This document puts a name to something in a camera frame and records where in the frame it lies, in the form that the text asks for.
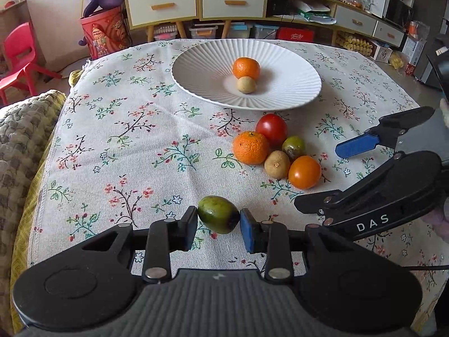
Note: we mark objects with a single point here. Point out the green purple passion fruit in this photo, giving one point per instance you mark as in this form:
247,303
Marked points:
294,146

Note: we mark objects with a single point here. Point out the microwave oven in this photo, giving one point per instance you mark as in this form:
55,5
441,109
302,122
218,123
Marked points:
398,10

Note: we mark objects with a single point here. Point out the clear storage box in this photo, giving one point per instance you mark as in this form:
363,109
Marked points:
203,31

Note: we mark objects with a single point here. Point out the red flat box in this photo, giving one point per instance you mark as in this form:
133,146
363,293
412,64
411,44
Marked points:
295,34

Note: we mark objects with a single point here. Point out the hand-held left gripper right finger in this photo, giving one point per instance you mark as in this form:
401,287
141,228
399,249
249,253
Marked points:
248,233

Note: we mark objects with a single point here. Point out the green oval fruit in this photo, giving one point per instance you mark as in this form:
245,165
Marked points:
217,214

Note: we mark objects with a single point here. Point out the red printed bucket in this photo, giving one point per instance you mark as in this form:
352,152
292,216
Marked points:
105,35

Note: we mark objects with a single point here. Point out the red plastic chair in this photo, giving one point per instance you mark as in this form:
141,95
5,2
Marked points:
21,47

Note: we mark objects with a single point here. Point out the stack of papers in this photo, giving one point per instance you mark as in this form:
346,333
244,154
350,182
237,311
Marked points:
314,12

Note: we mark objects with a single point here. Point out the orange tomato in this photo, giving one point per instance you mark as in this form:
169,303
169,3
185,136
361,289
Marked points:
304,172

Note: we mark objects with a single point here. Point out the floral tablecloth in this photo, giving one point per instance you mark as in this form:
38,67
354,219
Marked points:
140,154

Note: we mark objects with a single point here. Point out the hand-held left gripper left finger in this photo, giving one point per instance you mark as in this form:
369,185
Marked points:
190,230

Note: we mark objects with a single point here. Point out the yellow cloth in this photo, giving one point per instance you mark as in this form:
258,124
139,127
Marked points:
22,238

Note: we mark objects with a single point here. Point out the knitted grey blanket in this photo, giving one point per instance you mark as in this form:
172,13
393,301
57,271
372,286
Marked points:
21,147

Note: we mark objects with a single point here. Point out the brown kiwi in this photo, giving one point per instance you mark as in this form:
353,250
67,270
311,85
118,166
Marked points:
276,163

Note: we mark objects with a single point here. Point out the blue lid storage box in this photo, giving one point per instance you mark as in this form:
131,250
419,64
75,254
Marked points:
239,31
266,31

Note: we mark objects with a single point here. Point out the small tan round fruit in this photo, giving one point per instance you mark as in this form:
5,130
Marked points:
246,85

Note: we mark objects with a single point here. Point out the wooden cabinet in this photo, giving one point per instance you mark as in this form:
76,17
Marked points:
198,21

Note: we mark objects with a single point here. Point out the black device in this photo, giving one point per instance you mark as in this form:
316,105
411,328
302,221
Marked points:
438,66

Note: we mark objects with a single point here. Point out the pink storage box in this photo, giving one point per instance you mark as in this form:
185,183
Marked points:
165,33

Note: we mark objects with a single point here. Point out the white ribbed plate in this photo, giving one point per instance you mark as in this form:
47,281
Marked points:
280,87

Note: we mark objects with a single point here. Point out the white printed carton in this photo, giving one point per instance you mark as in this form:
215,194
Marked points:
382,52

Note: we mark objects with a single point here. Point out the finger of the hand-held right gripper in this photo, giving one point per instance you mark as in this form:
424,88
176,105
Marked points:
356,146
315,204

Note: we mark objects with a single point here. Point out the red tomato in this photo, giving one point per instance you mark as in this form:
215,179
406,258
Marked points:
272,128

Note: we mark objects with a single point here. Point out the mandarin orange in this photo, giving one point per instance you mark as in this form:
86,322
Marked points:
246,67
249,147

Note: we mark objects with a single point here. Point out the yellow bead toy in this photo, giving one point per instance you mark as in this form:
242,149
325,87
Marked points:
354,43

